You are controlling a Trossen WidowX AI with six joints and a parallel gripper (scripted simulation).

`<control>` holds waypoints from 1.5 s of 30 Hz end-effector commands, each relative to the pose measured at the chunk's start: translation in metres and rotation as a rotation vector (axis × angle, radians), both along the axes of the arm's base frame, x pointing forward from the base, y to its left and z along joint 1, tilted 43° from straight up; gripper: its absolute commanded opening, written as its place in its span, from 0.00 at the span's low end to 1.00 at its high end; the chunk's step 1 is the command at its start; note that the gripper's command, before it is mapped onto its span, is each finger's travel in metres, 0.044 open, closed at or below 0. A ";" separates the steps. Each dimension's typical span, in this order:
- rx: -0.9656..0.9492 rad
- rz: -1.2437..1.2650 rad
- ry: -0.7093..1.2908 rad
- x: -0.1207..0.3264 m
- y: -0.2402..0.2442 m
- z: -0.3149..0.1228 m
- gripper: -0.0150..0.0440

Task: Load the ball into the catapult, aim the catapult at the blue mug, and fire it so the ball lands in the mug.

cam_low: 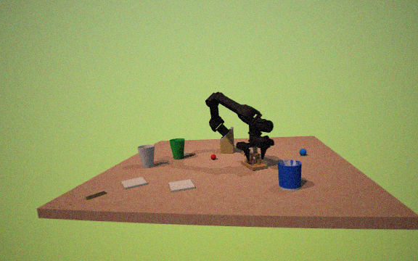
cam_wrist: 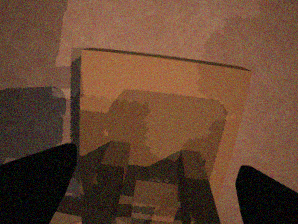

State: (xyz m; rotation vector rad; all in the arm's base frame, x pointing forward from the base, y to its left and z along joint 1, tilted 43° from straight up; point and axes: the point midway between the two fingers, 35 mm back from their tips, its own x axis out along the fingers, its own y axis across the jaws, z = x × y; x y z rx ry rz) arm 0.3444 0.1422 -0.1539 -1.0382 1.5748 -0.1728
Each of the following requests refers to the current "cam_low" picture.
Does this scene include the green cup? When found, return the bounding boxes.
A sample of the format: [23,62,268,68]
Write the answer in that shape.
[169,138,185,160]

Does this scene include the grey flat square tile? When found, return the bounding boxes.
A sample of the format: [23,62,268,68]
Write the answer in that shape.
[168,179,195,193]
[121,177,147,189]

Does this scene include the dark grey cup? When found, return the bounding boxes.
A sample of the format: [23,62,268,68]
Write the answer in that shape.
[137,144,155,168]

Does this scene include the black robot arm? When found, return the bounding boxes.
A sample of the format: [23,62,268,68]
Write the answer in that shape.
[205,92,274,148]

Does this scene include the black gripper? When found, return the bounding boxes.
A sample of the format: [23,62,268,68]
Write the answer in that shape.
[236,130,274,162]

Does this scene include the blue ball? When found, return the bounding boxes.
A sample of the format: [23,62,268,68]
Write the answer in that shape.
[299,149,307,156]

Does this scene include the dark blue cup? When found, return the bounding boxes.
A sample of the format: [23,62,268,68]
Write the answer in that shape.
[278,160,302,191]

